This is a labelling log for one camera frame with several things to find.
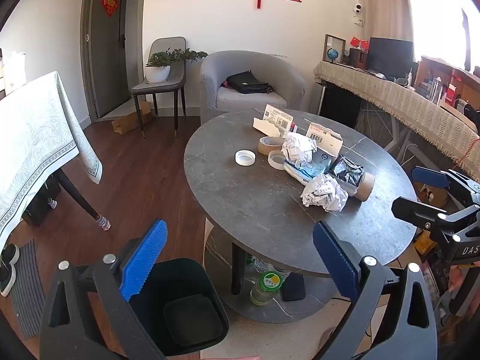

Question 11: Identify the white tape roll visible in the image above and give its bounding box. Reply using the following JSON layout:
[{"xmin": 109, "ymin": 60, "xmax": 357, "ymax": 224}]
[{"xmin": 268, "ymin": 150, "xmax": 287, "ymax": 170}]

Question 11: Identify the white cardboard piece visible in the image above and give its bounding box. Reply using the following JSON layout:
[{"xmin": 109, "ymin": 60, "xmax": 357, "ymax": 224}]
[{"xmin": 253, "ymin": 117, "xmax": 280, "ymax": 138}]

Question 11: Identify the black handbag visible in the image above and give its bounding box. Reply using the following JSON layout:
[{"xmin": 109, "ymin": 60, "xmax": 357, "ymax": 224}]
[{"xmin": 225, "ymin": 70, "xmax": 272, "ymax": 94}]

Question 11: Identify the printed white carton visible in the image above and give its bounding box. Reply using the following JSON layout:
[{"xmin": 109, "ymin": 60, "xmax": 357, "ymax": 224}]
[{"xmin": 262, "ymin": 104, "xmax": 297, "ymax": 133}]

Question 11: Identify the brown tape roll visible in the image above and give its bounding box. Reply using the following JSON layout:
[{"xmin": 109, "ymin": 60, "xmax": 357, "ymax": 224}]
[{"xmin": 257, "ymin": 136, "xmax": 286, "ymax": 155}]

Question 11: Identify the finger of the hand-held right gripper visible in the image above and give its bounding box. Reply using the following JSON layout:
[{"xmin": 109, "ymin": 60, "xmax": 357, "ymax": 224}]
[
  {"xmin": 411, "ymin": 166, "xmax": 480, "ymax": 196},
  {"xmin": 392, "ymin": 197, "xmax": 480, "ymax": 230}
]

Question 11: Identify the grey striped floor mat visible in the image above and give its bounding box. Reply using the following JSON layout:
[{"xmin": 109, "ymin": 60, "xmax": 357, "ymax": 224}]
[{"xmin": 9, "ymin": 238, "xmax": 47, "ymax": 340}]

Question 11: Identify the grey door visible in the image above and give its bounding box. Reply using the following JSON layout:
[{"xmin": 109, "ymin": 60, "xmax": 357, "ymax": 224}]
[{"xmin": 80, "ymin": 0, "xmax": 145, "ymax": 121}]

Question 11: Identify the table with pale tablecloth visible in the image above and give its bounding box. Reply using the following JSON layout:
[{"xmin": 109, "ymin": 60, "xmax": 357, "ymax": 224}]
[{"xmin": 0, "ymin": 70, "xmax": 104, "ymax": 248}]

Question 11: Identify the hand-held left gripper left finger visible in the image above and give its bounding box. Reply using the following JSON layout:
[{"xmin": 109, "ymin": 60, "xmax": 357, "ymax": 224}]
[{"xmin": 39, "ymin": 218, "xmax": 169, "ymax": 360}]

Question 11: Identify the glass jar with green lid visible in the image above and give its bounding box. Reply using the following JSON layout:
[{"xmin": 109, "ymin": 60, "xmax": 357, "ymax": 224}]
[{"xmin": 249, "ymin": 270, "xmax": 284, "ymax": 306}]

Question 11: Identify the black phone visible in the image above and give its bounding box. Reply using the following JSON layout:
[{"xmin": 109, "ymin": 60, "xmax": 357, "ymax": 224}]
[{"xmin": 281, "ymin": 272, "xmax": 307, "ymax": 302}]

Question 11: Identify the white paper ball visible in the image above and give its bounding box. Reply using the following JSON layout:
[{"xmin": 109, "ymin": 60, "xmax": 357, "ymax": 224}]
[
  {"xmin": 300, "ymin": 173, "xmax": 349, "ymax": 212},
  {"xmin": 281, "ymin": 132, "xmax": 319, "ymax": 166}
]

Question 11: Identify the round grey marble table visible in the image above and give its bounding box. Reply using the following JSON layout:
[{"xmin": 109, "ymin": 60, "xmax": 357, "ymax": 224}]
[{"xmin": 184, "ymin": 109, "xmax": 418, "ymax": 324}]

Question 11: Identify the white box with label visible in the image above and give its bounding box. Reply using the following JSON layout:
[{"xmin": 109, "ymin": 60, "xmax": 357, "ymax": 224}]
[{"xmin": 304, "ymin": 121, "xmax": 344, "ymax": 155}]

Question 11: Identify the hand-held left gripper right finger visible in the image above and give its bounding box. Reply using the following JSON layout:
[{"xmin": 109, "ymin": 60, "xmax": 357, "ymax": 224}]
[{"xmin": 312, "ymin": 220, "xmax": 439, "ymax": 360}]

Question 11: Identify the dark green trash bin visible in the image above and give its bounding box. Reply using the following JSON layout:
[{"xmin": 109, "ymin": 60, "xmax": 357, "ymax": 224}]
[{"xmin": 127, "ymin": 258, "xmax": 230, "ymax": 358}]

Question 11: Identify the person's right hand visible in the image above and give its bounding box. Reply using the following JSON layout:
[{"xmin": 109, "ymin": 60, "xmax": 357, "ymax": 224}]
[{"xmin": 450, "ymin": 264, "xmax": 480, "ymax": 293}]

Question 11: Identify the brown cardboard box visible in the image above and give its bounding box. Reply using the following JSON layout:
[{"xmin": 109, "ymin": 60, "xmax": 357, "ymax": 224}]
[{"xmin": 112, "ymin": 101, "xmax": 152, "ymax": 135}]

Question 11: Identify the potted plant in white pot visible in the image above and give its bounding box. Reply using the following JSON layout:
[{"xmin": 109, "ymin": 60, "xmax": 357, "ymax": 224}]
[{"xmin": 144, "ymin": 47, "xmax": 208, "ymax": 84}]

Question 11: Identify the wooden picture frame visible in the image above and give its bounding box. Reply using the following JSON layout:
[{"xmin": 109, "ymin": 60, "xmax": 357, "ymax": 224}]
[{"xmin": 323, "ymin": 34, "xmax": 346, "ymax": 64}]

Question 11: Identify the yellow package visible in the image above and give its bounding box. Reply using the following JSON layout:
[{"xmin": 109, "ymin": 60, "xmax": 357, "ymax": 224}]
[{"xmin": 414, "ymin": 230, "xmax": 437, "ymax": 256}]

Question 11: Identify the black cabinet under desk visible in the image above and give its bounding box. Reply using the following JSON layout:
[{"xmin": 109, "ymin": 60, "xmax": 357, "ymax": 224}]
[{"xmin": 319, "ymin": 82, "xmax": 362, "ymax": 128}]

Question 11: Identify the grey armchair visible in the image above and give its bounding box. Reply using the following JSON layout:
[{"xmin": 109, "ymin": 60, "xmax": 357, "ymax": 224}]
[{"xmin": 199, "ymin": 50, "xmax": 306, "ymax": 124}]

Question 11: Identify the black monitor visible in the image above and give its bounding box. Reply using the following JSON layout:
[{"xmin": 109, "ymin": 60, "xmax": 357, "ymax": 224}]
[{"xmin": 365, "ymin": 37, "xmax": 414, "ymax": 73}]

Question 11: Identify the grey dining chair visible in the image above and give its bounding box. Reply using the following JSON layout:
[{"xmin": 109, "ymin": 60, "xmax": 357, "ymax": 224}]
[{"xmin": 130, "ymin": 37, "xmax": 187, "ymax": 139}]

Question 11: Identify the blue wet wipes pack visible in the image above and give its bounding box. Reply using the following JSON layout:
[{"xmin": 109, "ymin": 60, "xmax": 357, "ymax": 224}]
[{"xmin": 284, "ymin": 152, "xmax": 334, "ymax": 186}]

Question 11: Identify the brown wooden box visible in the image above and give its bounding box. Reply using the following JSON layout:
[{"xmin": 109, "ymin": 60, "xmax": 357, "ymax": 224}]
[{"xmin": 349, "ymin": 48, "xmax": 366, "ymax": 69}]

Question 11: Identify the black table leg with sock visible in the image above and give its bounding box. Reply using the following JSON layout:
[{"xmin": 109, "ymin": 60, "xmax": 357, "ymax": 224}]
[{"xmin": 56, "ymin": 169, "xmax": 112, "ymax": 231}]

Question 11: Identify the black and white shoe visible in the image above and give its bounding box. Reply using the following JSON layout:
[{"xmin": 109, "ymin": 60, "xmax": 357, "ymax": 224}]
[
  {"xmin": 0, "ymin": 264, "xmax": 17, "ymax": 297},
  {"xmin": 0, "ymin": 244, "xmax": 20, "ymax": 267}
]

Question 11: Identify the desk with lace cloth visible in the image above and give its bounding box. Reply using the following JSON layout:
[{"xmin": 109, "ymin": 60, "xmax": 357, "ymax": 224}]
[{"xmin": 314, "ymin": 60, "xmax": 480, "ymax": 169}]

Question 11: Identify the dark box under table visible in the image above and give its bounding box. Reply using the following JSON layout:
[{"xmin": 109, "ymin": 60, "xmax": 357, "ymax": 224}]
[{"xmin": 22, "ymin": 184, "xmax": 61, "ymax": 227}]

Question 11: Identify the clear plastic bottle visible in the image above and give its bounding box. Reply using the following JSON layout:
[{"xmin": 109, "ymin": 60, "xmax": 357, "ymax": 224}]
[{"xmin": 245, "ymin": 255, "xmax": 293, "ymax": 275}]

